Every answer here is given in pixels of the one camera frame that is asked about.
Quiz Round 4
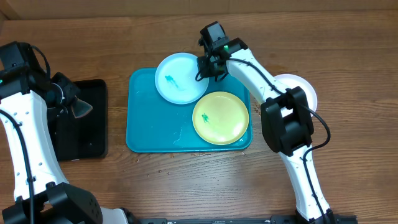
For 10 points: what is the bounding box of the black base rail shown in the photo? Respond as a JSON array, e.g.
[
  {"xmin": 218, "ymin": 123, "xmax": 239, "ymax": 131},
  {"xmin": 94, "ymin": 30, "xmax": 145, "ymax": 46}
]
[{"xmin": 124, "ymin": 214, "xmax": 358, "ymax": 224}]

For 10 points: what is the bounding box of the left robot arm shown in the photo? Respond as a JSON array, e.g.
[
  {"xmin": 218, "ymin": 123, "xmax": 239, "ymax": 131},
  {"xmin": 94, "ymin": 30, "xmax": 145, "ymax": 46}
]
[{"xmin": 1, "ymin": 41, "xmax": 136, "ymax": 223}]

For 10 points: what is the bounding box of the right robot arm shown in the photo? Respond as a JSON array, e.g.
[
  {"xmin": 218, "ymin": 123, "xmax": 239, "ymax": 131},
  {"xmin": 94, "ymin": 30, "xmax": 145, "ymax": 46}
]
[{"xmin": 198, "ymin": 37, "xmax": 335, "ymax": 223}]

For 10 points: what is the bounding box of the yellow-green plate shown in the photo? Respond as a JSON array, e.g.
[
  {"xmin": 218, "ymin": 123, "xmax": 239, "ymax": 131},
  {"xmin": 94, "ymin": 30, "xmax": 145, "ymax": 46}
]
[{"xmin": 192, "ymin": 91, "xmax": 249, "ymax": 146}]

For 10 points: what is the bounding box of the white plate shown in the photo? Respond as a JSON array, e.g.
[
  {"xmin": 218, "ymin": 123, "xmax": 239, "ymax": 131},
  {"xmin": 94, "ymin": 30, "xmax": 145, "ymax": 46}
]
[{"xmin": 275, "ymin": 74, "xmax": 318, "ymax": 111}]

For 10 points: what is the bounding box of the black rectangular tray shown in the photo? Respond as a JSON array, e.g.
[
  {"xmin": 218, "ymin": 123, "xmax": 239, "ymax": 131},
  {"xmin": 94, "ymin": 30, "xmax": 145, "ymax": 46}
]
[{"xmin": 49, "ymin": 79, "xmax": 108, "ymax": 161}]

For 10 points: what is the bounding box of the light blue plate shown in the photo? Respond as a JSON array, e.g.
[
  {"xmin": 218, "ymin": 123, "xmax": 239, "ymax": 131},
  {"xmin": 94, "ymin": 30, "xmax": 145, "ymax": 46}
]
[{"xmin": 155, "ymin": 53, "xmax": 209, "ymax": 105}]

